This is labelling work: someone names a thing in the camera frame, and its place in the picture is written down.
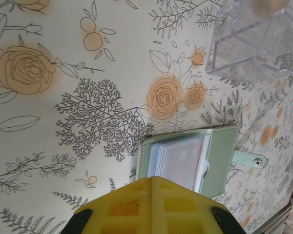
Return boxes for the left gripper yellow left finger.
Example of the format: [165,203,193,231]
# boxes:
[63,177,153,234]

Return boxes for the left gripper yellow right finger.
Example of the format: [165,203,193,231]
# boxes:
[151,176,240,234]

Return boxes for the pale green card holder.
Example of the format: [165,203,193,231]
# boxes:
[138,125,269,198]

